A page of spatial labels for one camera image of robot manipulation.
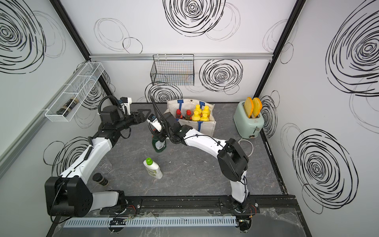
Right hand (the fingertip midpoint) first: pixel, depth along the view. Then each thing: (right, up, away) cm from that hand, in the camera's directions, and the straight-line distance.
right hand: (155, 129), depth 81 cm
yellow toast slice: (+61, +14, +9) cm, 64 cm away
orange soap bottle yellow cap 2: (+29, +11, +6) cm, 32 cm away
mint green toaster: (+56, 0, +8) cm, 56 cm away
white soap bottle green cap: (+1, -19, -9) cm, 21 cm away
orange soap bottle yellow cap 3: (+23, +7, +4) cm, 24 cm away
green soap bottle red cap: (0, -11, +7) cm, 13 cm away
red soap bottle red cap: (+12, +9, +8) cm, 17 cm away
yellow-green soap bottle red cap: (+19, +7, +10) cm, 22 cm away
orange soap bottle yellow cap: (+24, +12, +7) cm, 28 cm away
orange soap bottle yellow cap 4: (+28, +7, +2) cm, 29 cm away
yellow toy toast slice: (+56, +13, +10) cm, 59 cm away
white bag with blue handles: (+29, +1, +3) cm, 30 cm away
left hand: (-4, +10, -3) cm, 11 cm away
